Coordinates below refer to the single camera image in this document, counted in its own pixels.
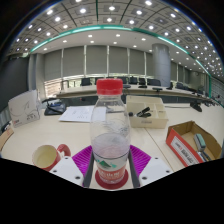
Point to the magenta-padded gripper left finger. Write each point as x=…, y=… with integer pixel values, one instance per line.
x=70, y=170

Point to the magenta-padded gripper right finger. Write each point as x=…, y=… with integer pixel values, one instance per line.
x=155, y=170

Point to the clear red-capped water bottle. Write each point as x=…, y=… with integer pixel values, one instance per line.
x=110, y=143

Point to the red and cream patterned mug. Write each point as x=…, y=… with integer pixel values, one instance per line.
x=45, y=156

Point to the open brown cardboard box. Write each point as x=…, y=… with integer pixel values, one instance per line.
x=178, y=146

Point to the white printed paper sheet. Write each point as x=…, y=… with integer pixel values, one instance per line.
x=76, y=114

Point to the black binder clip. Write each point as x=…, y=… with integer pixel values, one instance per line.
x=143, y=112

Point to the black desk telephone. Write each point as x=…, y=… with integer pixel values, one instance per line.
x=55, y=108

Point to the flat brown cardboard sheet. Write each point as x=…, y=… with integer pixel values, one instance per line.
x=5, y=138

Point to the white cardboard box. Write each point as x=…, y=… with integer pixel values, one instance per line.
x=25, y=110

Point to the black desk microphone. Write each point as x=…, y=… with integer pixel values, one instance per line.
x=196, y=106

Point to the row of black office chairs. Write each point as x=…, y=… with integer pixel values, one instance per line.
x=86, y=81

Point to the round ceiling lights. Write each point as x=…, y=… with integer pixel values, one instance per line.
x=82, y=10

